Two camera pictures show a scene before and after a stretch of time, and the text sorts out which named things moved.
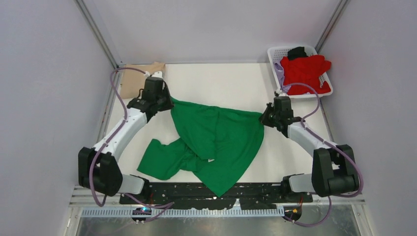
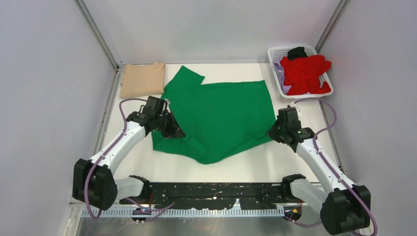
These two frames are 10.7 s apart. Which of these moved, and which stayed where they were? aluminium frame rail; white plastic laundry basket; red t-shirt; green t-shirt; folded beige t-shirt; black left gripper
Moved: green t-shirt; black left gripper
Stayed: red t-shirt; aluminium frame rail; folded beige t-shirt; white plastic laundry basket
